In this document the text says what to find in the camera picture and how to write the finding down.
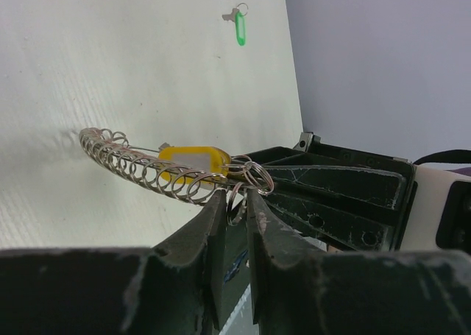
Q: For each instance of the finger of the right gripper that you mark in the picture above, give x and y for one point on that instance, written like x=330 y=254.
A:
x=316 y=221
x=307 y=174

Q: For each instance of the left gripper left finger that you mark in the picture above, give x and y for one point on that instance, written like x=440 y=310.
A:
x=172 y=288

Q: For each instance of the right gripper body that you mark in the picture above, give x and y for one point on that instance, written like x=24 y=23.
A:
x=395 y=219

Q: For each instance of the key with yellow tag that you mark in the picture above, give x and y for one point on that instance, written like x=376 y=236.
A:
x=207 y=159

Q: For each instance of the key with green tag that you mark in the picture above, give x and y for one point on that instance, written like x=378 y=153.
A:
x=237 y=16

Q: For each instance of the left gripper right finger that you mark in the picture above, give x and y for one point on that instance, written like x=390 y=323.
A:
x=299 y=289

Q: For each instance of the large keyring with yellow handle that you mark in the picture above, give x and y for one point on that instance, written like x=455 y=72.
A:
x=112 y=150

